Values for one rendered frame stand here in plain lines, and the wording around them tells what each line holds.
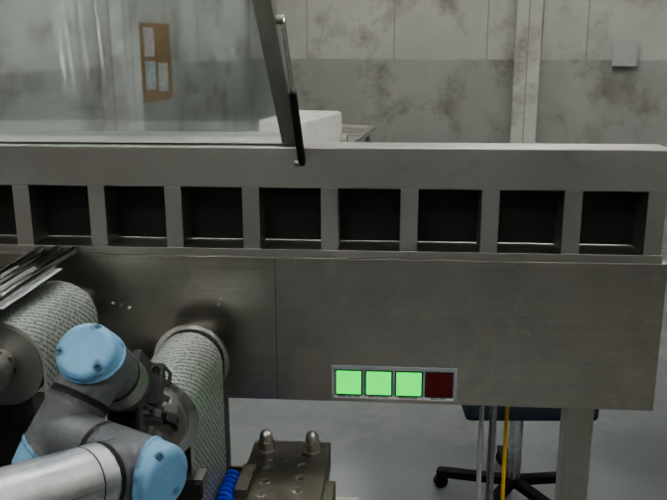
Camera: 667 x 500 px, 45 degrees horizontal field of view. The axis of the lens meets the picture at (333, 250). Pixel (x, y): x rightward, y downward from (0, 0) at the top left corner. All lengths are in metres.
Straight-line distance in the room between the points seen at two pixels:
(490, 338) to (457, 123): 9.21
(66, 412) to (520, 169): 0.92
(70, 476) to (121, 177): 0.86
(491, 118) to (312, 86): 2.46
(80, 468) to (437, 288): 0.89
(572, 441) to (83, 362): 1.21
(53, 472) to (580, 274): 1.07
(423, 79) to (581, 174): 9.28
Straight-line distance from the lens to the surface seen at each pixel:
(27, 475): 0.85
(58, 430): 1.01
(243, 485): 1.57
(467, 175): 1.53
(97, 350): 1.01
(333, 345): 1.62
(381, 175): 1.53
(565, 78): 10.59
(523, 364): 1.65
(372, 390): 1.65
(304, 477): 1.63
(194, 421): 1.36
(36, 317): 1.45
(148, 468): 0.91
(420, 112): 10.84
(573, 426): 1.90
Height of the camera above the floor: 1.85
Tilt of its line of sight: 15 degrees down
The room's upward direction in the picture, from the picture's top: straight up
